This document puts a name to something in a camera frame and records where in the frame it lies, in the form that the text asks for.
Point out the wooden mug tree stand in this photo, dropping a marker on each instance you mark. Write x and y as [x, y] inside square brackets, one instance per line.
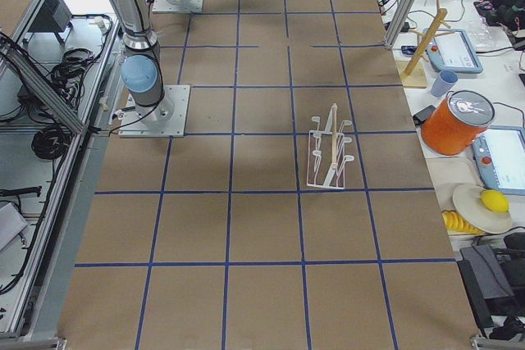
[412, 73]

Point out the orange bucket with lid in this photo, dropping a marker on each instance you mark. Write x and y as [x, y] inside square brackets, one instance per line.
[457, 121]

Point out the small blue mug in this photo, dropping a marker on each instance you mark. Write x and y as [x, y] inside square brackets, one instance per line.
[444, 82]

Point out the orange yellow toy stack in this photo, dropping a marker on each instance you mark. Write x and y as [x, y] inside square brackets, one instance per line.
[455, 222]

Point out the beige round plate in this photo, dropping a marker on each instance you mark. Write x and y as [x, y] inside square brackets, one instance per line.
[467, 202]

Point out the blue teach pendant tablet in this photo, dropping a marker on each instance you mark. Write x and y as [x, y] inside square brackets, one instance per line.
[451, 49]

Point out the yellow lemon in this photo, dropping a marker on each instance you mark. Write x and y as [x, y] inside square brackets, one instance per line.
[495, 201]

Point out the white wire cup rack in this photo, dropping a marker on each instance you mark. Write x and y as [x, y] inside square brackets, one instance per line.
[327, 156]

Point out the aluminium frame post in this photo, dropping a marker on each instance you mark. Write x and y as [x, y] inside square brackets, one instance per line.
[404, 1]

